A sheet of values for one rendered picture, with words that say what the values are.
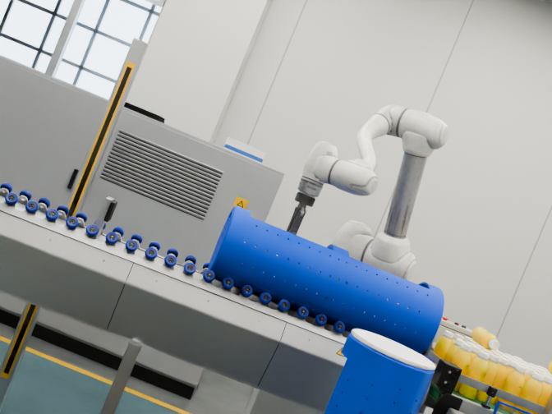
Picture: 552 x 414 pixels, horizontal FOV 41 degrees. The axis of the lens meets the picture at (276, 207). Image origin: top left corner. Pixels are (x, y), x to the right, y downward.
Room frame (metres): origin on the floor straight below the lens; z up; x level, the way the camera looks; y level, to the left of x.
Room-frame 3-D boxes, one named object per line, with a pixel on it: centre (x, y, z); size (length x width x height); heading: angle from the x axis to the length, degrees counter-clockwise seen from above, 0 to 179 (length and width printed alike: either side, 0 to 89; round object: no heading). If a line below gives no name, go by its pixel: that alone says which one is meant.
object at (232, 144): (4.47, 0.31, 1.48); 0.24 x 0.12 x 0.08; 99
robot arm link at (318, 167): (2.80, -0.10, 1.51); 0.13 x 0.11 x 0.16; 62
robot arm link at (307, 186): (2.81, -0.09, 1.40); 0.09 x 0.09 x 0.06
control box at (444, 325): (3.20, -0.92, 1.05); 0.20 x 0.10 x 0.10; 97
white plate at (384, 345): (2.27, -0.50, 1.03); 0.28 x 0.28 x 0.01
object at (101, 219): (2.73, 0.57, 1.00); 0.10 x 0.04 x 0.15; 7
